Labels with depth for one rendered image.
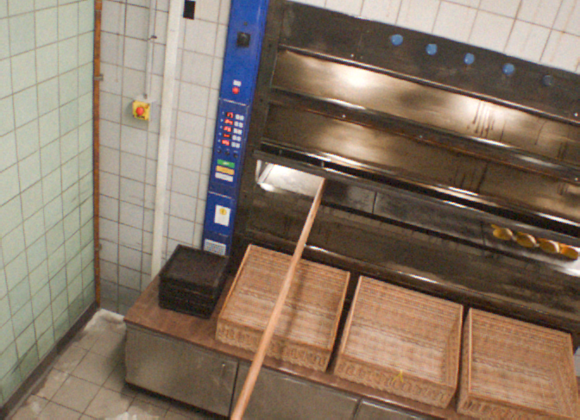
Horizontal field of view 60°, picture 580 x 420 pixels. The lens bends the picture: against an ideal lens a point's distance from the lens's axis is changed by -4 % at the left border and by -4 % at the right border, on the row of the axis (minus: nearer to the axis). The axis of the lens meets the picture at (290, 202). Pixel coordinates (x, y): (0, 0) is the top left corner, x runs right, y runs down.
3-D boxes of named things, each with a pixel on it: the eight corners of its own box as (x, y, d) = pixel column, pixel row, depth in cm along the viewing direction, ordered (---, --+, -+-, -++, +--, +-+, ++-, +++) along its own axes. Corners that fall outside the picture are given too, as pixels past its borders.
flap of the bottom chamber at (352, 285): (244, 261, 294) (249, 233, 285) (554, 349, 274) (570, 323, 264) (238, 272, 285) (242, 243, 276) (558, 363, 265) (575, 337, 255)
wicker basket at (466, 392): (450, 343, 277) (468, 305, 263) (548, 369, 272) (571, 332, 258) (455, 414, 235) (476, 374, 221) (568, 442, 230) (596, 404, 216)
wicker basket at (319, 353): (242, 282, 291) (249, 242, 277) (339, 310, 285) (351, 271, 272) (212, 341, 249) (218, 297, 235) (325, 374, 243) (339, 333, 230)
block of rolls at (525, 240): (482, 188, 314) (485, 179, 312) (556, 209, 309) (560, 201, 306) (492, 238, 262) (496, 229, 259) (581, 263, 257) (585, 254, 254)
